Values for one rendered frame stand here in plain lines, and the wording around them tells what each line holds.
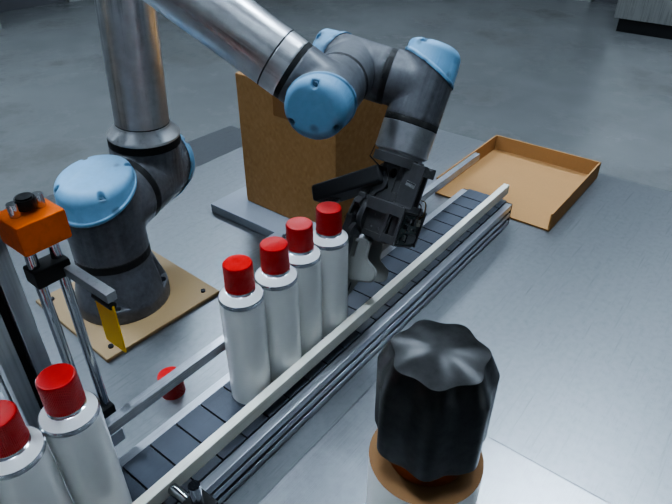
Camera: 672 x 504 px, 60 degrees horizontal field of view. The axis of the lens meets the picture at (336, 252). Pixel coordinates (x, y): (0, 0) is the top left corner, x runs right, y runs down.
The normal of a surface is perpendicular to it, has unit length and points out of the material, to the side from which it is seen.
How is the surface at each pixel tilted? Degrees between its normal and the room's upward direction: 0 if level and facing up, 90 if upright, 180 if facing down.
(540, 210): 0
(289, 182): 90
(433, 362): 0
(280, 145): 90
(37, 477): 90
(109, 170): 8
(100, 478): 90
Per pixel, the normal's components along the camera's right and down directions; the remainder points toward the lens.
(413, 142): 0.20, 0.23
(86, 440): 0.75, 0.37
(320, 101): -0.27, 0.55
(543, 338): 0.00, -0.83
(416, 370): -0.14, -0.63
